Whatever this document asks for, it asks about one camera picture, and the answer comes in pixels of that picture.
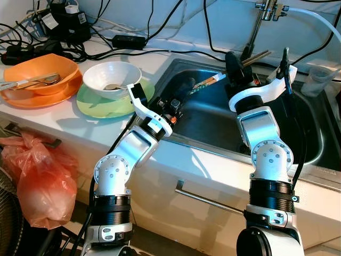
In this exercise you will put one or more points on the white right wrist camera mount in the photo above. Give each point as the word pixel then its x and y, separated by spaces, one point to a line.
pixel 266 90

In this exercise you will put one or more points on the white sink cabinet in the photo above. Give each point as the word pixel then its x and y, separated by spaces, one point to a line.
pixel 160 224

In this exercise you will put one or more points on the white bowl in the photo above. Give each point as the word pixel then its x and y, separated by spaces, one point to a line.
pixel 98 72

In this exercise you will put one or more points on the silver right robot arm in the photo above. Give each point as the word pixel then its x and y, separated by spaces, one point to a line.
pixel 272 157

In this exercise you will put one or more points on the chrome faucet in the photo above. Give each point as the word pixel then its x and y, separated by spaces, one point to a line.
pixel 256 38

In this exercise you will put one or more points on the metal spoon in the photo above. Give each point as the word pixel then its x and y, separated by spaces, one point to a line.
pixel 50 79

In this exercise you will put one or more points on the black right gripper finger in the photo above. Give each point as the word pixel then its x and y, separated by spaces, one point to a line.
pixel 234 64

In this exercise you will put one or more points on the red plastic bag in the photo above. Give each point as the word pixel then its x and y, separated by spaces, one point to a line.
pixel 42 181

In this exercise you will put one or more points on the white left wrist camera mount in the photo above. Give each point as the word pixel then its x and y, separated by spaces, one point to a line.
pixel 139 101

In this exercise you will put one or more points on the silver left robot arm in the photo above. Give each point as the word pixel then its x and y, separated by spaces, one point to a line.
pixel 114 170

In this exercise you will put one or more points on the black device with white labels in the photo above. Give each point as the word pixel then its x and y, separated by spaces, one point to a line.
pixel 69 29

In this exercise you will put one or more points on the orange plate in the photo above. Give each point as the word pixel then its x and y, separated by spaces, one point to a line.
pixel 53 101

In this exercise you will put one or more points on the orange bowl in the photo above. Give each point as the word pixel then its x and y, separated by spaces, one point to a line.
pixel 37 64

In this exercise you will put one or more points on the brown patterned chopstick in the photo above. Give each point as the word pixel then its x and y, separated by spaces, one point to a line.
pixel 256 55
pixel 213 81

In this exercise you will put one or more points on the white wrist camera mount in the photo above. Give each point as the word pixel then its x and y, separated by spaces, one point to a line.
pixel 139 101
pixel 266 90

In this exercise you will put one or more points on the black power adapter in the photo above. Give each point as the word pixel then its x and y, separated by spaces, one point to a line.
pixel 128 42

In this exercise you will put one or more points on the green plate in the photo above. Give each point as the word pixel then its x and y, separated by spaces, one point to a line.
pixel 101 110

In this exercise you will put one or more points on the black power strip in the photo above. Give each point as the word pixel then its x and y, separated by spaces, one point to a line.
pixel 16 54

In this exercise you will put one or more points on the black fan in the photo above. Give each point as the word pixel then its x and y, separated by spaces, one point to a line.
pixel 8 224

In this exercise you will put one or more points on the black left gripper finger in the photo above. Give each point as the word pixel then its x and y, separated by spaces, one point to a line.
pixel 186 90

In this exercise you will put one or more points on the steel sink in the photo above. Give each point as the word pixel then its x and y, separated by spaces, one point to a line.
pixel 213 125

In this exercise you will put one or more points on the clear plastic cup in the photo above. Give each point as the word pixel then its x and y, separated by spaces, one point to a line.
pixel 315 82

